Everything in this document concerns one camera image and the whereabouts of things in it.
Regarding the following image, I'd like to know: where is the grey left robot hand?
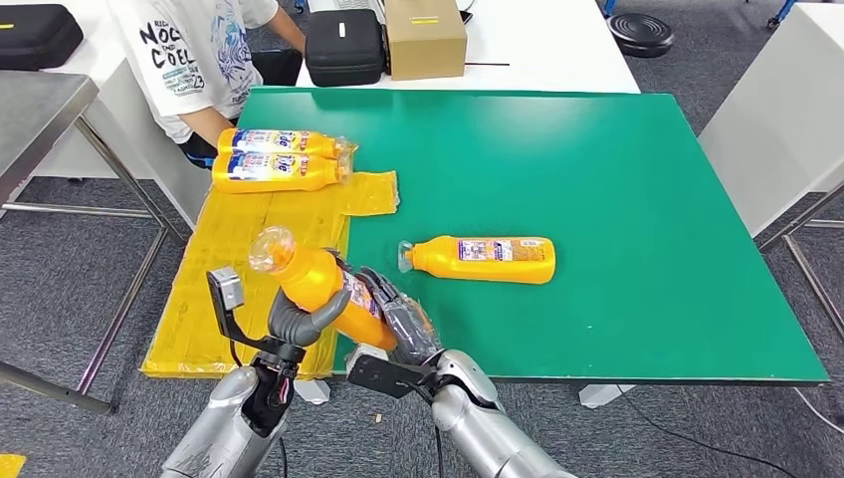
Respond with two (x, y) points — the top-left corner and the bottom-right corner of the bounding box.
(267, 248), (354, 349)

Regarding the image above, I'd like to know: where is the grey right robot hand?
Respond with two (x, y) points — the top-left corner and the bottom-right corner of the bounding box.
(355, 266), (444, 366)

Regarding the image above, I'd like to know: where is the orange detergent bottle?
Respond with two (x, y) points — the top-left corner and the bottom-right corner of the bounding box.
(210, 150), (354, 195)
(216, 128), (351, 161)
(397, 235), (557, 286)
(248, 225), (401, 353)

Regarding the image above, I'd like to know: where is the white table foot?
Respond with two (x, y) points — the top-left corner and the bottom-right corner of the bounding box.
(578, 384), (636, 410)
(292, 378), (332, 405)

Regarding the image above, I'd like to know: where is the yellow taped cardboard sheet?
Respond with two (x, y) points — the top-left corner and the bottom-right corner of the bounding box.
(139, 147), (401, 381)

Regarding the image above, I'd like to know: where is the black carrying case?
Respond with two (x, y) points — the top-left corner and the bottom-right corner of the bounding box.
(305, 9), (389, 88)

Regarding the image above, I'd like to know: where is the person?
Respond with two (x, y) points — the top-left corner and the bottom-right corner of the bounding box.
(105, 0), (308, 169)

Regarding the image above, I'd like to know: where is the brown cardboard box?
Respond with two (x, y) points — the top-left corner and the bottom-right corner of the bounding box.
(384, 0), (469, 82)

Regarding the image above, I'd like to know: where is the yellow floor marker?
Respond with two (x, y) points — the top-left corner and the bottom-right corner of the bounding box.
(0, 451), (30, 478)

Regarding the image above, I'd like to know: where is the silver laptop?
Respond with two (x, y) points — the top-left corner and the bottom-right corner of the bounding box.
(308, 0), (388, 13)

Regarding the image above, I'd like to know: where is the grey metal table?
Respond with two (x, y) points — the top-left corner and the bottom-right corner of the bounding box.
(0, 71), (191, 415)

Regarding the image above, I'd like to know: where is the black round disc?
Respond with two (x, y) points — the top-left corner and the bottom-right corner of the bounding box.
(605, 13), (675, 60)

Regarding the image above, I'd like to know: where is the black bag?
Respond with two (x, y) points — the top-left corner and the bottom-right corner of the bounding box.
(0, 4), (85, 72)

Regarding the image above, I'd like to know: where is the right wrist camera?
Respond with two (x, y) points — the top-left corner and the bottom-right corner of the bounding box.
(345, 344), (438, 401)

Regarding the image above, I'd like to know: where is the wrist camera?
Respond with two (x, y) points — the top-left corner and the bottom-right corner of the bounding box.
(206, 266), (309, 365)
(345, 344), (438, 401)

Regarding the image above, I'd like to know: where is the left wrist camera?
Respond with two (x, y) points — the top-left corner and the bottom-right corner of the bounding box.
(206, 266), (309, 365)

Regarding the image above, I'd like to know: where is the black floor cable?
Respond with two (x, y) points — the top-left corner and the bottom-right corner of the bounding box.
(616, 386), (802, 478)

